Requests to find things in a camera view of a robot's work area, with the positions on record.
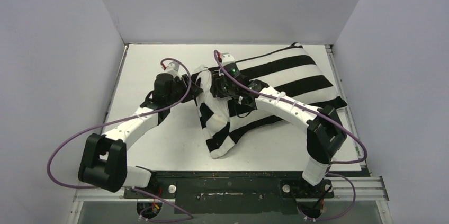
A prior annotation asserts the black metal base rail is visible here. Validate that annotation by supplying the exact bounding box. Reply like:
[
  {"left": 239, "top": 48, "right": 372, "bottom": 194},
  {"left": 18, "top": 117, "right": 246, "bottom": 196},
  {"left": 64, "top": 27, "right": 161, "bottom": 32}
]
[{"left": 76, "top": 169, "right": 388, "bottom": 224}]

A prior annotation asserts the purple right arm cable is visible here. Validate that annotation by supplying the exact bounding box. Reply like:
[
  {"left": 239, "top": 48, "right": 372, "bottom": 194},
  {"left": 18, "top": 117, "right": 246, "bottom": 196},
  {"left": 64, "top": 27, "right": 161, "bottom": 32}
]
[{"left": 213, "top": 50, "right": 369, "bottom": 164}]

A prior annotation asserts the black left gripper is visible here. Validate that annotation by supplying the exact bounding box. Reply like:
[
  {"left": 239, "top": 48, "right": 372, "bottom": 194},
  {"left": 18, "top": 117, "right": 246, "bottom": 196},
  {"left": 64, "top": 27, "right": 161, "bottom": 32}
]
[{"left": 166, "top": 74, "right": 202, "bottom": 105}]

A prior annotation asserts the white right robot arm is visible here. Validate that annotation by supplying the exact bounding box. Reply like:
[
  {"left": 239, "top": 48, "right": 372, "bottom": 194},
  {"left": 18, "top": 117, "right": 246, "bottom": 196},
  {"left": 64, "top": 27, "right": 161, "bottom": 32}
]
[{"left": 213, "top": 62, "right": 348, "bottom": 196}]

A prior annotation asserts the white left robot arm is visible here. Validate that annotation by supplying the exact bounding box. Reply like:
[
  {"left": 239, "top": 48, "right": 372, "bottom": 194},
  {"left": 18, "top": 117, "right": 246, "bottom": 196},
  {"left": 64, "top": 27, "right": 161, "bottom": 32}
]
[{"left": 78, "top": 73, "right": 203, "bottom": 198}]

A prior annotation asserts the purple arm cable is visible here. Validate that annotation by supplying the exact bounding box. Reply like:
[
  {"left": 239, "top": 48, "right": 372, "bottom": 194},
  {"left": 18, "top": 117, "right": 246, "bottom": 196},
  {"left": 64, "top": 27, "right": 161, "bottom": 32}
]
[
  {"left": 46, "top": 58, "right": 193, "bottom": 190},
  {"left": 213, "top": 50, "right": 369, "bottom": 164}
]

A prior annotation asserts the black white striped pillowcase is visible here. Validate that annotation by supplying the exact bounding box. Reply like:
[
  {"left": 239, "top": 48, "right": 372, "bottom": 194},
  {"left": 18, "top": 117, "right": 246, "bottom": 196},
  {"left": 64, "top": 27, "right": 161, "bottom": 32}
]
[{"left": 192, "top": 43, "right": 347, "bottom": 159}]

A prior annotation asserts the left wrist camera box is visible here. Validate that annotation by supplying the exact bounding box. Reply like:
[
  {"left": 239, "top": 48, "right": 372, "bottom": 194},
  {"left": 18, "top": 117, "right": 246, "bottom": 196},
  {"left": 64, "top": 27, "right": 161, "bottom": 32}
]
[{"left": 161, "top": 61, "right": 181, "bottom": 78}]

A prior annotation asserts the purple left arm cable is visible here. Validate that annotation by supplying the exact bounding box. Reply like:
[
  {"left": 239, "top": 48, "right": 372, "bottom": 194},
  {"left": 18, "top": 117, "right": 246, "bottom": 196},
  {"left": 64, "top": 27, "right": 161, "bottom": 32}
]
[{"left": 46, "top": 58, "right": 193, "bottom": 190}]

